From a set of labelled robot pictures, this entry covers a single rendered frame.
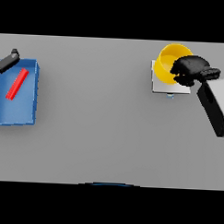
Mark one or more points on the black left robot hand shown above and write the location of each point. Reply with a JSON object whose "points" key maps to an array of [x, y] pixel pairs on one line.
{"points": [[7, 61]]}

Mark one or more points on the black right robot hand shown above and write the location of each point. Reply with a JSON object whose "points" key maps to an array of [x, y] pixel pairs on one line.
{"points": [[192, 68]]}

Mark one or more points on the yellow bowl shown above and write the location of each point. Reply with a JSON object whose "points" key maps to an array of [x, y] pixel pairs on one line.
{"points": [[168, 62]]}

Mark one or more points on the red beaker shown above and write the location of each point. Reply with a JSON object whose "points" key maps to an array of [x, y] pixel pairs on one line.
{"points": [[17, 83]]}

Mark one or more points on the pale square measuring scale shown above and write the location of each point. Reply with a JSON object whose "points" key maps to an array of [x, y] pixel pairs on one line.
{"points": [[162, 86]]}

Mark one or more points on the blue tray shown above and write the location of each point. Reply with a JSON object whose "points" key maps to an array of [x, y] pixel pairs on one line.
{"points": [[17, 103]]}

